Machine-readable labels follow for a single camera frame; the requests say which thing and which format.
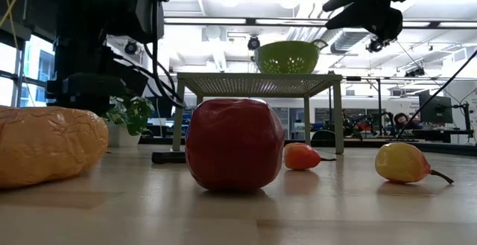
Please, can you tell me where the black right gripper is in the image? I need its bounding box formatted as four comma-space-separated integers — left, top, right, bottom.
322, 0, 405, 42

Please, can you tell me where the green colander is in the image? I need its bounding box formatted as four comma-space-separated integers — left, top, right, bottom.
253, 39, 329, 74

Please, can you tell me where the small orange-red toy fruit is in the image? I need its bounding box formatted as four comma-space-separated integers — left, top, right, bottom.
283, 142, 337, 171

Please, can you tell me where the small yellow toy pear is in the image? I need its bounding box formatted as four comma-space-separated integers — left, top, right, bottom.
374, 142, 455, 185

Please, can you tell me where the red toy apple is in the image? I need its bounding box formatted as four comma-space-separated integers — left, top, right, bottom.
185, 98, 286, 193

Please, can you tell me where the large orange toy fruit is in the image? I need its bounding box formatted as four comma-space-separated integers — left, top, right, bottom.
0, 106, 110, 189

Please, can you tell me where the long ceiling light strip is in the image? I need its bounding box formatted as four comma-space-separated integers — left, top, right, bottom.
163, 16, 477, 30

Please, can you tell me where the person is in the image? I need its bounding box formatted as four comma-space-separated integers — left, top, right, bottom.
341, 109, 359, 139
393, 112, 422, 130

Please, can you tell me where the green perforated metal shelf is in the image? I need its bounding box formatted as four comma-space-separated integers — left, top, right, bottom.
171, 72, 344, 155

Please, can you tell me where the black office chair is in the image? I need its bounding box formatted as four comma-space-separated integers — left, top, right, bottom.
311, 129, 336, 147

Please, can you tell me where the dark computer monitor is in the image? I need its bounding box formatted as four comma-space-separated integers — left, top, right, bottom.
147, 95, 175, 118

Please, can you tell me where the potted green plant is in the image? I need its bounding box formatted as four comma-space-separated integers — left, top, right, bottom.
102, 95, 156, 148

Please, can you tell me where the thin black cable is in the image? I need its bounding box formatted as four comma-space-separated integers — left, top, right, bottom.
396, 49, 477, 139

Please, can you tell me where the monitor on black mount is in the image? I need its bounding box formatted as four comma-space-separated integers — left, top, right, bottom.
419, 89, 473, 138

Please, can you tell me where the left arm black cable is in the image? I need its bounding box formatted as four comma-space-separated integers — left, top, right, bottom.
143, 0, 186, 109

